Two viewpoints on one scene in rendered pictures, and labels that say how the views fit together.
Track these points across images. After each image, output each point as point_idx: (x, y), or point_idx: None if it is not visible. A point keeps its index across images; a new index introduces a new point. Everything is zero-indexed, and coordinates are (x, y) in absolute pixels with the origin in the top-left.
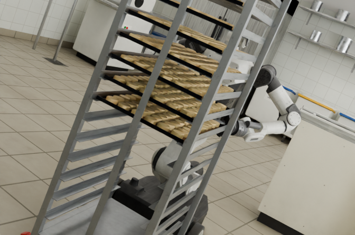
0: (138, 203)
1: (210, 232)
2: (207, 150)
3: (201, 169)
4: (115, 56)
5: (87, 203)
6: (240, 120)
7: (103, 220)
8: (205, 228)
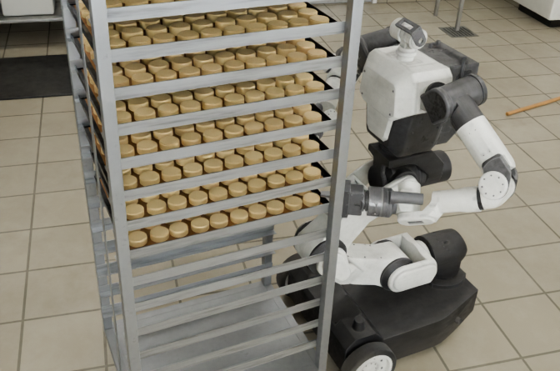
0: (305, 297)
1: (472, 352)
2: (274, 248)
3: (454, 245)
4: (83, 128)
5: (275, 282)
6: (379, 190)
7: (217, 319)
8: (468, 343)
